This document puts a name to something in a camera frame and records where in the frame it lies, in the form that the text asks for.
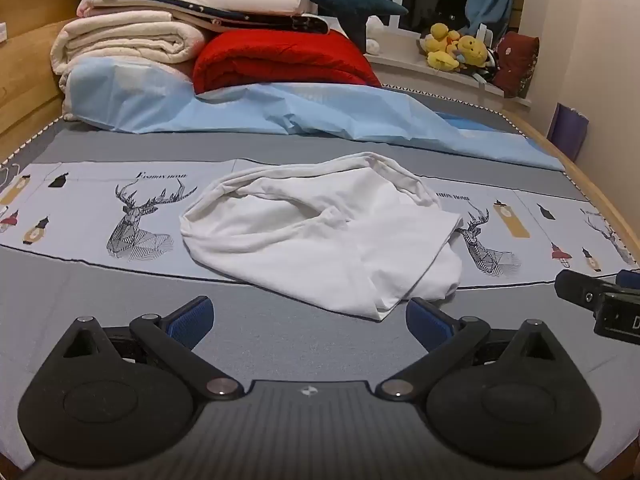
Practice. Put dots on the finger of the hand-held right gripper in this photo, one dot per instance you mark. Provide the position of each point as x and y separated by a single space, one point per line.
629 279
580 289

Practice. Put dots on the cream folded blanket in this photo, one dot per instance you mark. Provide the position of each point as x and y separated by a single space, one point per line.
125 40

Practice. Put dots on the dark red cushion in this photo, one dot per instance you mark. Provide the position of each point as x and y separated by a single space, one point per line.
517 62

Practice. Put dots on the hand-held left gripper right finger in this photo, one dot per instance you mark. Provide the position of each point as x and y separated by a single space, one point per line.
425 322

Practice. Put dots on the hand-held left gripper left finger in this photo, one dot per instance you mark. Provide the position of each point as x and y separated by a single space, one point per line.
192 319

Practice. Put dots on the light blue sheet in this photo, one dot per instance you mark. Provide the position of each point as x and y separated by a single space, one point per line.
225 110

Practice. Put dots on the purple bag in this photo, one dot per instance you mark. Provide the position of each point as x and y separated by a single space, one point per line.
567 130

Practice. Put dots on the red blanket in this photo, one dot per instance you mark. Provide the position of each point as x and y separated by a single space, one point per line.
285 60

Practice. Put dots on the navy patterned quilt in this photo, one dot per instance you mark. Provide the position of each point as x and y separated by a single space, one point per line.
260 22

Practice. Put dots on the white stand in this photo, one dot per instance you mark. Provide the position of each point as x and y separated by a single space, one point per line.
485 34

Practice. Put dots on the yellow plush toy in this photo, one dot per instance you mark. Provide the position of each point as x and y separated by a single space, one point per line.
441 47
472 50

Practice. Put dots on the white plush toy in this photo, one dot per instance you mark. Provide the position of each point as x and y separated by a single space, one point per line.
373 42

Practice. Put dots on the white garment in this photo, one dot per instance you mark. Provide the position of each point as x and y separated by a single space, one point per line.
300 240

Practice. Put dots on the window sill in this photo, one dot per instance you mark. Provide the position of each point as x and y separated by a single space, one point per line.
415 72

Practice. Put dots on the wall socket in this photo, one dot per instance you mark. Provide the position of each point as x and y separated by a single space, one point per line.
2 32

